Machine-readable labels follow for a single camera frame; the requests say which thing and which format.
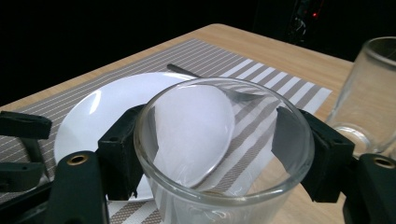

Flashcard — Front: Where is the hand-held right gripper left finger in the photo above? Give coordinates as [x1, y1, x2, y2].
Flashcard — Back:
[43, 104, 148, 224]

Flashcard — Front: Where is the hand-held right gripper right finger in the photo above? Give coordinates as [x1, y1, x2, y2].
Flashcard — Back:
[270, 105, 396, 224]

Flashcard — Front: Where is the white round plate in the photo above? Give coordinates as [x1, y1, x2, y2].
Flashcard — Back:
[53, 71, 236, 202]

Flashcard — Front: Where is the clear drinking glass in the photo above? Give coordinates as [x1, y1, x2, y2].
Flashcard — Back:
[325, 36, 396, 158]
[134, 77, 316, 224]

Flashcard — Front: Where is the grey striped placemat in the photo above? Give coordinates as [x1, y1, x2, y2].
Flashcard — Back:
[0, 37, 333, 224]

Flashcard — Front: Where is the dark equipment rack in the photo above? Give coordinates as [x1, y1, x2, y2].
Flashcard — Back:
[255, 0, 331, 45]

